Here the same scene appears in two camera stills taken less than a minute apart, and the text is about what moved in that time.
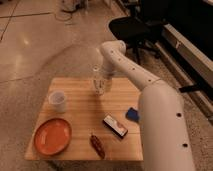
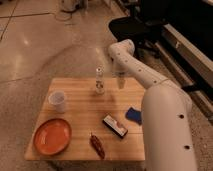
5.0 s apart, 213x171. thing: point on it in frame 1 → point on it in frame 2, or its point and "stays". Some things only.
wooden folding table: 75,124 stays
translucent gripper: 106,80 → 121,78
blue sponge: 132,114 stays
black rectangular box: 115,126 stays
